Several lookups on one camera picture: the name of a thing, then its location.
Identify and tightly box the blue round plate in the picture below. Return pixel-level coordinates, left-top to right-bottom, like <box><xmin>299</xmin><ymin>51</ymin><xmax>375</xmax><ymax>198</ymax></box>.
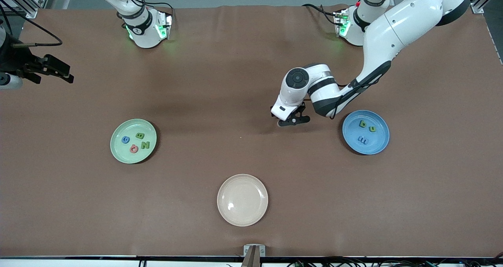
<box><xmin>342</xmin><ymin>110</ymin><xmax>390</xmax><ymax>155</ymax></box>

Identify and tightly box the black right arm base cable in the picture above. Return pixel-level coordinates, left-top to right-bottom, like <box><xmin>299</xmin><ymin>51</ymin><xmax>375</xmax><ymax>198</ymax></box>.
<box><xmin>118</xmin><ymin>0</ymin><xmax>174</xmax><ymax>20</ymax></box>

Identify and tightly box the grey metal bracket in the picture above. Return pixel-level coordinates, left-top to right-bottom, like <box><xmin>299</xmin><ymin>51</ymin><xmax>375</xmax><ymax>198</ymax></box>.
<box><xmin>243</xmin><ymin>244</ymin><xmax>266</xmax><ymax>257</ymax></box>

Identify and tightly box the black left arm base cable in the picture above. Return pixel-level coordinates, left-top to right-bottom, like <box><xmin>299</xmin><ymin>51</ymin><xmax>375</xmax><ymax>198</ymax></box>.
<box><xmin>302</xmin><ymin>3</ymin><xmax>339</xmax><ymax>26</ymax></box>

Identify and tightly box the brown table cover cloth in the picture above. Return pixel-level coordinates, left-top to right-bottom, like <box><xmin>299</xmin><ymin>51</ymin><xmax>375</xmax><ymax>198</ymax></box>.
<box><xmin>0</xmin><ymin>4</ymin><xmax>503</xmax><ymax>258</ymax></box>

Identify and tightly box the light green round plate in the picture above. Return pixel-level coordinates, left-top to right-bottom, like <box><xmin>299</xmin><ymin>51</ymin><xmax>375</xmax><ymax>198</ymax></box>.
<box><xmin>110</xmin><ymin>119</ymin><xmax>158</xmax><ymax>164</ymax></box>

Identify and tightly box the black arm base cable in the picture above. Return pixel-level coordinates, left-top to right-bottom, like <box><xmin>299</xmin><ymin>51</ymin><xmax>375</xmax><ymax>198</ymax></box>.
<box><xmin>302</xmin><ymin>3</ymin><xmax>339</xmax><ymax>26</ymax></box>
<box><xmin>118</xmin><ymin>0</ymin><xmax>174</xmax><ymax>20</ymax></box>

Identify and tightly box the beige round plate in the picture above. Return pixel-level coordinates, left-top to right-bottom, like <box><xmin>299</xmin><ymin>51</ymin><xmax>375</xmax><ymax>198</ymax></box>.
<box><xmin>217</xmin><ymin>174</ymin><xmax>269</xmax><ymax>227</ymax></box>

